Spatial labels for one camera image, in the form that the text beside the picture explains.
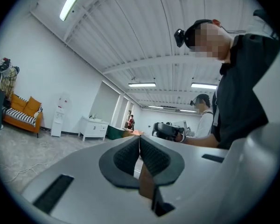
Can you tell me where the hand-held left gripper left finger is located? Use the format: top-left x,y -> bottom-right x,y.
21,135 -> 159,224

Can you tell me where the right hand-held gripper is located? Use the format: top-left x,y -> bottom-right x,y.
151,122 -> 186,144

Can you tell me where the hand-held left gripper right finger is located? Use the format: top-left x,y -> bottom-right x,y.
140,118 -> 280,224

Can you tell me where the person's right forearm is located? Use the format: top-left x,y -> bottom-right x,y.
183,133 -> 221,148

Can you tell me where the dark green bathtub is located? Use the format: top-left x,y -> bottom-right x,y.
106,124 -> 127,140

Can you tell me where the oval wooden coffee table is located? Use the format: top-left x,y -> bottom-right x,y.
140,164 -> 158,199

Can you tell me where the white vanity cabinet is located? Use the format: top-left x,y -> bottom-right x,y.
78,115 -> 110,142

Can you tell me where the white water dispenser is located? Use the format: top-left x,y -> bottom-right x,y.
50,92 -> 70,138

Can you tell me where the orange sofa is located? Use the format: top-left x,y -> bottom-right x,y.
1,93 -> 44,139

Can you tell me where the person's black clothing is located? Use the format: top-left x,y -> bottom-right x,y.
211,9 -> 280,150

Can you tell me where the black white striped blanket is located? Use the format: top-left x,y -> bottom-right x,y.
4,107 -> 37,126

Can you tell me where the orange cushion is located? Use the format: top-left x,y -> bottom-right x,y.
23,96 -> 42,117

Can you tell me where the person's head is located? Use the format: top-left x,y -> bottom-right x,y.
188,19 -> 234,62

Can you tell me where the white floor cable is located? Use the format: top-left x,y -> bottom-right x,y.
0,140 -> 59,184

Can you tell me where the black head camera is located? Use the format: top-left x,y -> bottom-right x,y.
174,28 -> 188,48

